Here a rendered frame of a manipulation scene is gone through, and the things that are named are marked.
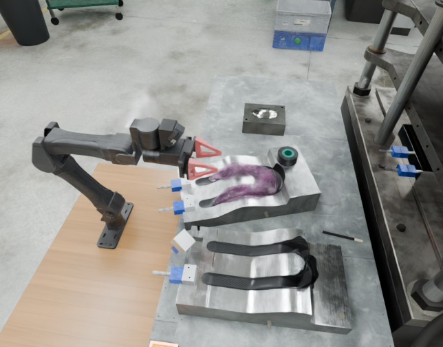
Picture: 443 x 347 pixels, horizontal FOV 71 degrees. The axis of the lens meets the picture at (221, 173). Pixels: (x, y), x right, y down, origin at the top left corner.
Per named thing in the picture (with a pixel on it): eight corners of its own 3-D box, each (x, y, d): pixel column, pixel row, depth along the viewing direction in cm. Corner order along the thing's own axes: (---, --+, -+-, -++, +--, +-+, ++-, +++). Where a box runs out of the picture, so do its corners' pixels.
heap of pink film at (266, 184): (214, 209, 114) (214, 195, 108) (207, 173, 126) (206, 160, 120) (283, 199, 117) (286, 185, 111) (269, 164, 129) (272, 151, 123)
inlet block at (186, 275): (152, 284, 95) (148, 277, 91) (156, 268, 98) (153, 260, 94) (195, 288, 94) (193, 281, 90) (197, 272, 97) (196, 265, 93)
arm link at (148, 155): (168, 135, 83) (143, 133, 84) (162, 151, 80) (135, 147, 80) (170, 154, 89) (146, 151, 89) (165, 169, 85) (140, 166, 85)
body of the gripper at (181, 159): (193, 135, 85) (166, 132, 86) (184, 162, 78) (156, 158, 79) (194, 153, 90) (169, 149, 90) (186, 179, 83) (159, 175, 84)
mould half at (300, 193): (185, 230, 115) (182, 213, 107) (179, 178, 132) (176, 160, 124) (314, 210, 121) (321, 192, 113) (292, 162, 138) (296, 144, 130)
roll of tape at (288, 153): (285, 149, 128) (286, 142, 125) (300, 159, 124) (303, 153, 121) (272, 159, 124) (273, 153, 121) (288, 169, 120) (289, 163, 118)
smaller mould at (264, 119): (241, 133, 151) (242, 121, 146) (243, 113, 161) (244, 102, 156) (283, 135, 150) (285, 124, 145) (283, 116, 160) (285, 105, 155)
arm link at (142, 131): (164, 113, 80) (119, 109, 81) (154, 135, 75) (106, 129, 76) (168, 146, 89) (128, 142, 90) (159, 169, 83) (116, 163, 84)
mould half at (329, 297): (178, 314, 95) (173, 297, 85) (193, 239, 112) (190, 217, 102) (347, 334, 91) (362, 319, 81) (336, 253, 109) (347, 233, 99)
